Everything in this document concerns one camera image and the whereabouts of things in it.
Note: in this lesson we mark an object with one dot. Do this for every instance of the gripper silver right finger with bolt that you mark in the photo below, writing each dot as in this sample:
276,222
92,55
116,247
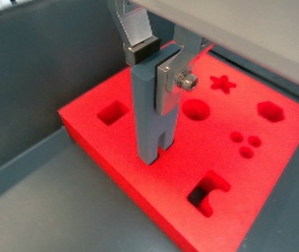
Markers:
173,73

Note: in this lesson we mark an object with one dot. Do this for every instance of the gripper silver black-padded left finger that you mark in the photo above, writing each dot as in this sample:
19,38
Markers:
132,23

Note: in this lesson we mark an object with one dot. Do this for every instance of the red shape-sorter board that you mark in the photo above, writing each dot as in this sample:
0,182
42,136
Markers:
203,190

